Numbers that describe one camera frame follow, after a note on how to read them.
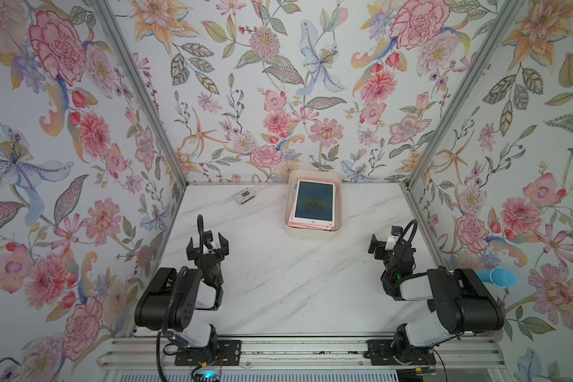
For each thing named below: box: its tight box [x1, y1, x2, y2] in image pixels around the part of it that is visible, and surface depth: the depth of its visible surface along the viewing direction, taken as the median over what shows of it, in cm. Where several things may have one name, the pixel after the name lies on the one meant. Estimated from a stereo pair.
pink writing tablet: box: [287, 177, 337, 232], surface depth 112 cm
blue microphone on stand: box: [475, 267, 518, 289], surface depth 62 cm
